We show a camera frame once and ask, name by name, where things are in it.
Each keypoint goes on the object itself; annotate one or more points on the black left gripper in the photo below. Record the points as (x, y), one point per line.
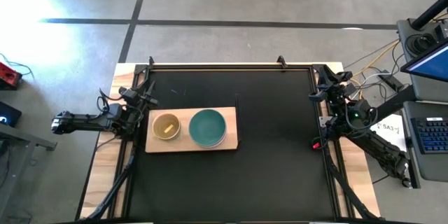
(141, 103)

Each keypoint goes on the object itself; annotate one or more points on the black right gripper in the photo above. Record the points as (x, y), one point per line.
(336, 92)

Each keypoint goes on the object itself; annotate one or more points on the yellow bowl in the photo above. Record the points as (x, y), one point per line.
(161, 127)

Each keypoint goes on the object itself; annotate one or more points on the teal bowl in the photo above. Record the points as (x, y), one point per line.
(207, 127)

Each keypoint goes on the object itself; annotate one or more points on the white bowl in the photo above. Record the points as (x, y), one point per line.
(219, 143)

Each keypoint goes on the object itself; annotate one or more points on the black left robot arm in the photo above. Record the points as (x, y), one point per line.
(87, 123)

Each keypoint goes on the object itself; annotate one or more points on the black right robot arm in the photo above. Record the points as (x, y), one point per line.
(381, 150)

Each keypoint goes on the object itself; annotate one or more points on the black clamp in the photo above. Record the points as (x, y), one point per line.
(281, 61)
(150, 61)

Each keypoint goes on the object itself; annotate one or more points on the small red tag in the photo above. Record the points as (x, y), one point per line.
(316, 145)

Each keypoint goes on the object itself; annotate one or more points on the black power strip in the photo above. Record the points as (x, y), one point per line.
(390, 81)

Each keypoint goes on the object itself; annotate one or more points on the wooden cutting board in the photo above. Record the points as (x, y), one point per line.
(231, 119)

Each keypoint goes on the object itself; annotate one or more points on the black diagonal beam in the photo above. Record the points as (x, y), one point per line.
(402, 96)

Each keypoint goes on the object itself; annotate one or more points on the white paper label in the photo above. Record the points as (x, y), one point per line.
(395, 140)

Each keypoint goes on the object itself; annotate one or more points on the grey cart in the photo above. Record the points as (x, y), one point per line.
(428, 92)

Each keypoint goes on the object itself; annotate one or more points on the black table mat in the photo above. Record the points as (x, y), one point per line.
(266, 182)

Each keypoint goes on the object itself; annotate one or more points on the computer monitor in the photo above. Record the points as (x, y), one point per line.
(434, 64)

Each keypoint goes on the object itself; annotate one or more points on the backlit black keyboard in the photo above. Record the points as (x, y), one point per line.
(432, 134)

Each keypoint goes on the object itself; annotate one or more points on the grey metal desk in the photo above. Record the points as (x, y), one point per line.
(31, 141)

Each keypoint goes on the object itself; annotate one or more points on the black caster wheel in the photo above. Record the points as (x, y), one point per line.
(408, 183)

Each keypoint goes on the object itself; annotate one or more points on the black pole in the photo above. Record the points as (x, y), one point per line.
(430, 12)

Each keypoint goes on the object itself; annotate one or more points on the dark device with blue light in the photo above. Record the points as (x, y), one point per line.
(8, 113)

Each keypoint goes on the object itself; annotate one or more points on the red box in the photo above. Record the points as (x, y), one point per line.
(8, 77)

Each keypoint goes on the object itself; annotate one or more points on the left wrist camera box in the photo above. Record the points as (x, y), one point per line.
(129, 94)

